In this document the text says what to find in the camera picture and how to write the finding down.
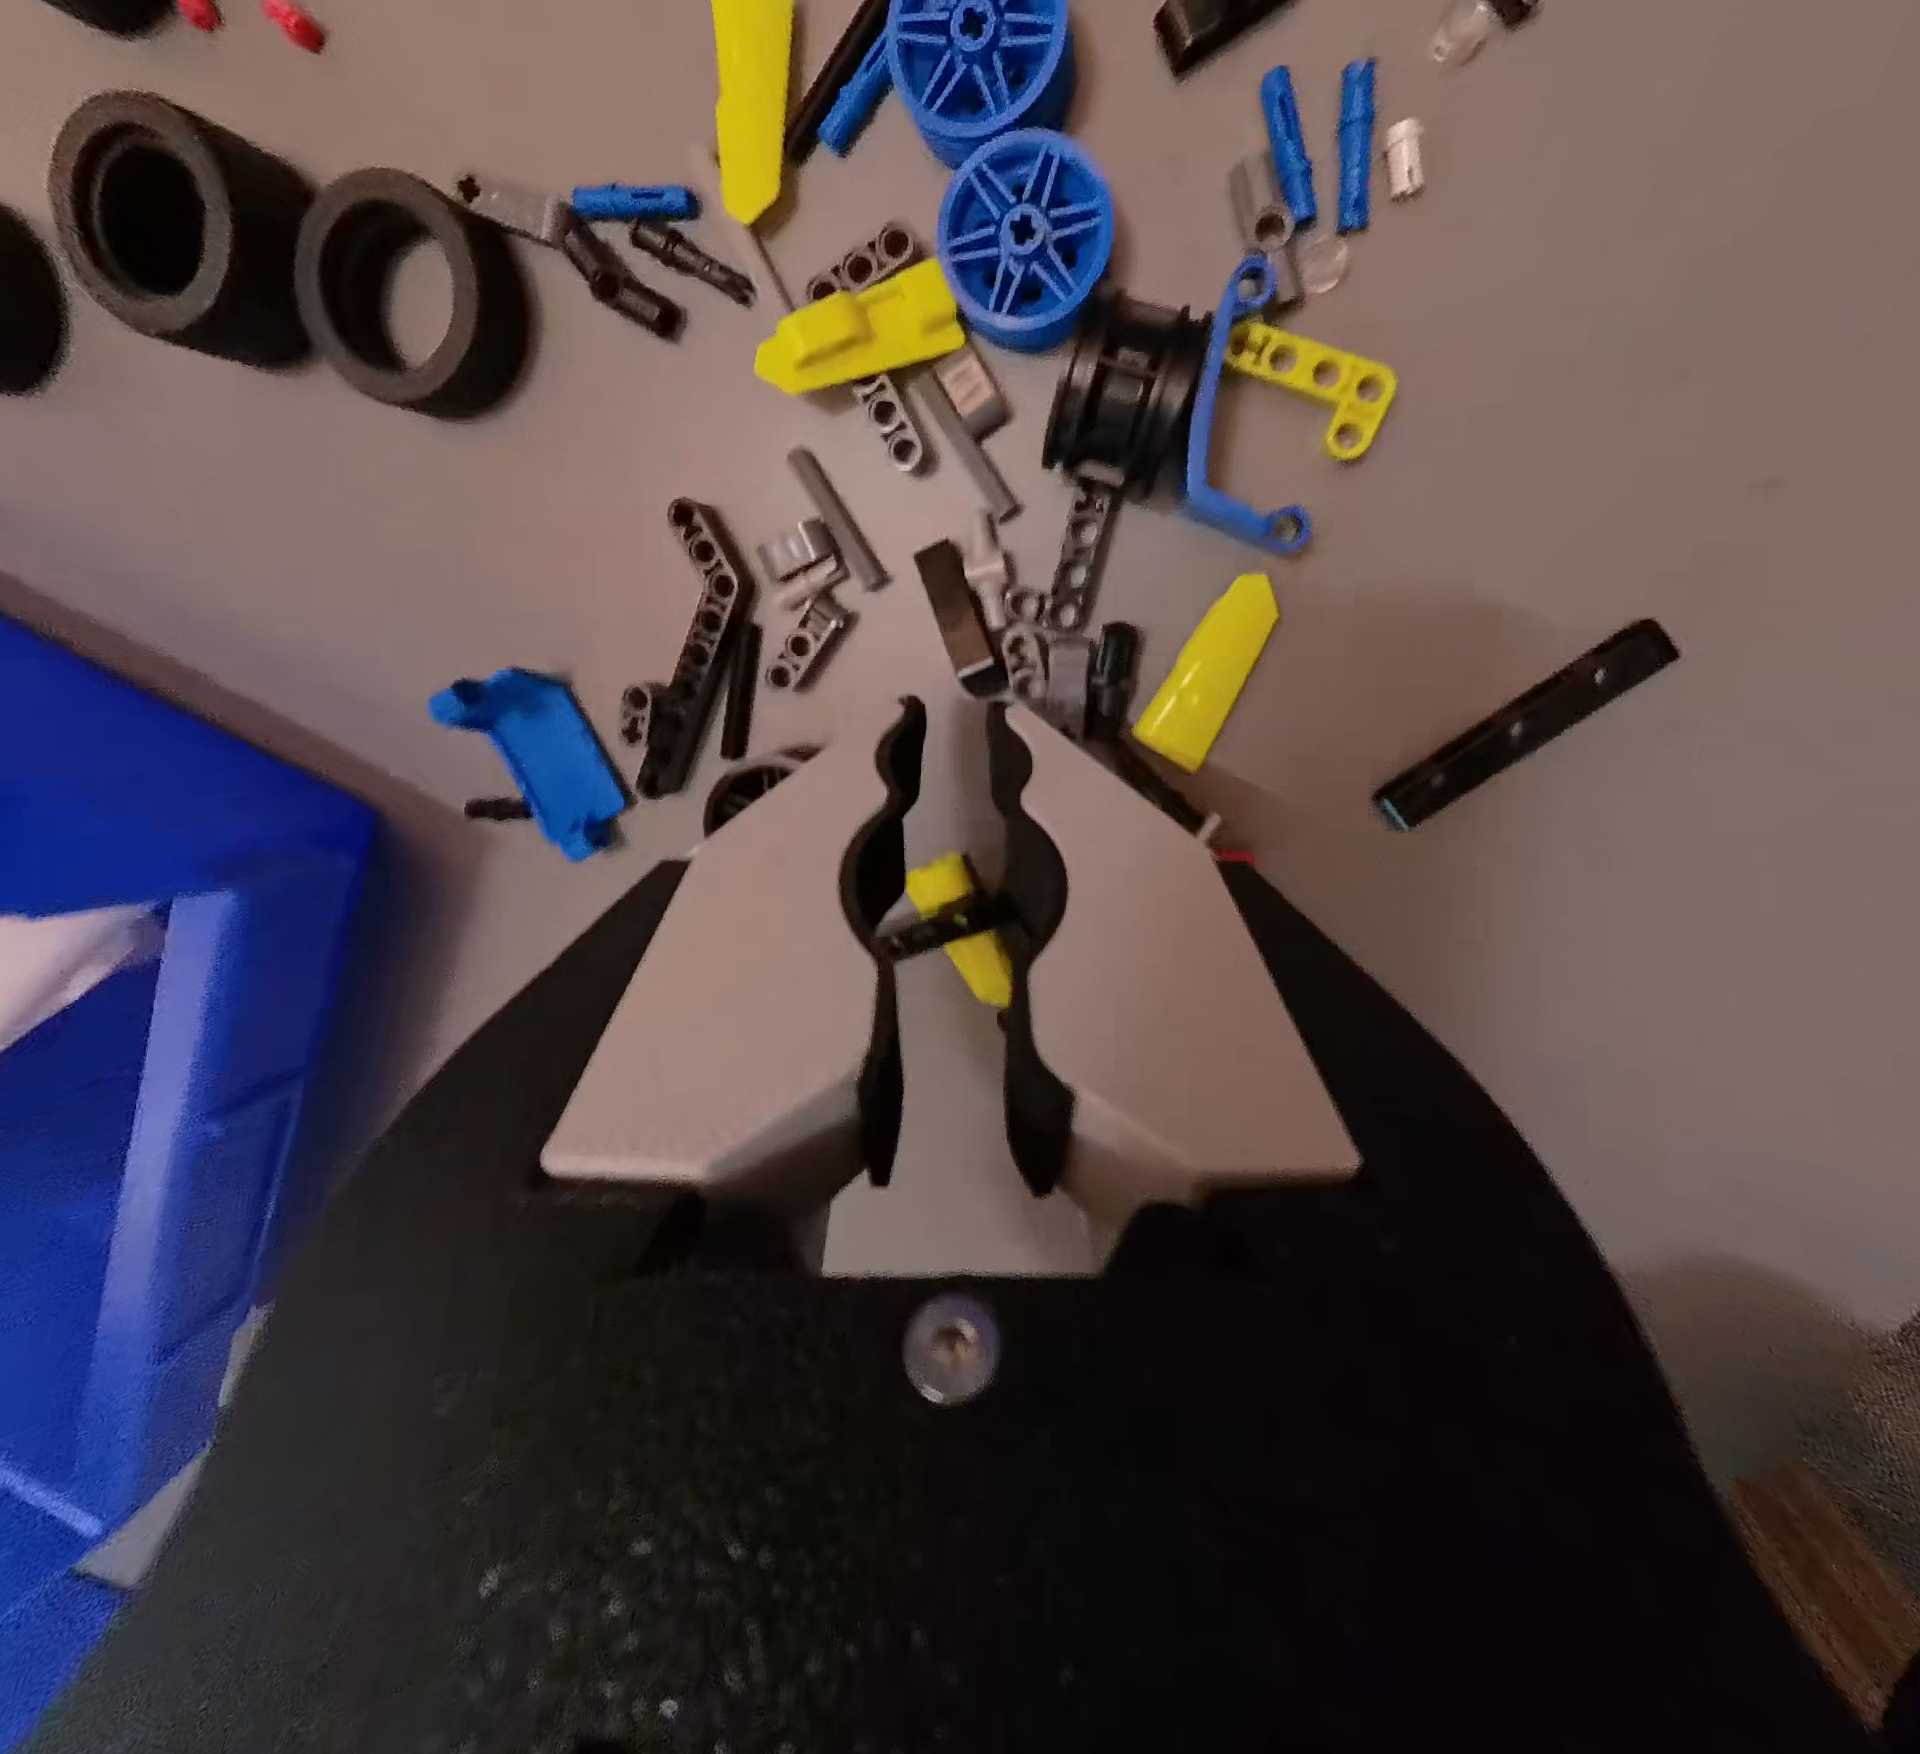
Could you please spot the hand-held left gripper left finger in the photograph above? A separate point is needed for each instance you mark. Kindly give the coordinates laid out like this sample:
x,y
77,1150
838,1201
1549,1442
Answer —
x,y
751,1003

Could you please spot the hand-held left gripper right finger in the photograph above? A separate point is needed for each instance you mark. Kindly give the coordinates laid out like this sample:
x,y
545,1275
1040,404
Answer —
x,y
1186,1019

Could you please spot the black lego pin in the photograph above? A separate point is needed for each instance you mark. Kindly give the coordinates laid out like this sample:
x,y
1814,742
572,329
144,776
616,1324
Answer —
x,y
919,937

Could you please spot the small yellow lego piece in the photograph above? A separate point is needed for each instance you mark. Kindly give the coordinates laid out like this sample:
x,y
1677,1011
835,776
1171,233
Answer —
x,y
975,966

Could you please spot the black lego wheel rim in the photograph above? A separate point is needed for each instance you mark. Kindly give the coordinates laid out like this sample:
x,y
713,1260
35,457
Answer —
x,y
751,786
1119,404

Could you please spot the blue lego panel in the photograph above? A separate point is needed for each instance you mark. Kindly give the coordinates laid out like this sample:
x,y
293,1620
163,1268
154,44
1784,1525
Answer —
x,y
539,749

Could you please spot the yellow pointed lego panel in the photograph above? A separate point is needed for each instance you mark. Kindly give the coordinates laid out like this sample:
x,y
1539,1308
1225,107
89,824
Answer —
x,y
751,89
1208,673

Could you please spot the black angled lego beam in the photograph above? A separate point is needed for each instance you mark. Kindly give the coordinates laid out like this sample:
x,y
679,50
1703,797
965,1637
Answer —
x,y
706,645

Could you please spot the long black lego beam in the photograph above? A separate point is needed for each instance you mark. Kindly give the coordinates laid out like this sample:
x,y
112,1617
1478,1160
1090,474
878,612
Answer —
x,y
1530,719

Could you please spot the scattered small lego pieces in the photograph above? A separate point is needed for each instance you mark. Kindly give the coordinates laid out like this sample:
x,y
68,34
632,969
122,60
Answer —
x,y
835,517

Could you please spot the blue curved lego arch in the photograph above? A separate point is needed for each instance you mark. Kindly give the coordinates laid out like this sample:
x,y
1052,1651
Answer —
x,y
1207,434

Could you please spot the yellow angled lego beam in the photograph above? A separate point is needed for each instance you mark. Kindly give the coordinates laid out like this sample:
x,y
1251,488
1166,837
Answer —
x,y
1358,396

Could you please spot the yellow wedge lego panel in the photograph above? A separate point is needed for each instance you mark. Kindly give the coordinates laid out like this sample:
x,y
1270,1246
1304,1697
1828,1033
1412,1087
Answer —
x,y
864,329

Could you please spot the blue lego wheel rim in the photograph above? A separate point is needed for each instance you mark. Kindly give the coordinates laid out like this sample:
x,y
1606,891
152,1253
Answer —
x,y
975,28
1026,232

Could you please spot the blue plastic bin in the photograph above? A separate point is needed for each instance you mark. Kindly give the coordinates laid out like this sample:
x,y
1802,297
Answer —
x,y
134,1107

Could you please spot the brown wooden furniture edge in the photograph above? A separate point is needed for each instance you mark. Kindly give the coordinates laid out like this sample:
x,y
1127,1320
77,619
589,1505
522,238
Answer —
x,y
1831,1589

